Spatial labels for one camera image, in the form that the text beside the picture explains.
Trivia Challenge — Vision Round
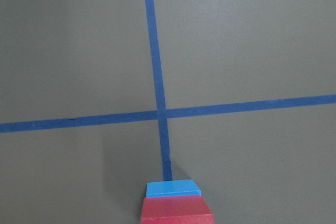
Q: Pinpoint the blue wooden block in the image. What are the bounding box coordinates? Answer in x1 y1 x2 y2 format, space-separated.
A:
146 179 202 198

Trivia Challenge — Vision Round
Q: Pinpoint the red wooden block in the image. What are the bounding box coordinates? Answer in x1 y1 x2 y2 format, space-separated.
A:
140 195 215 224

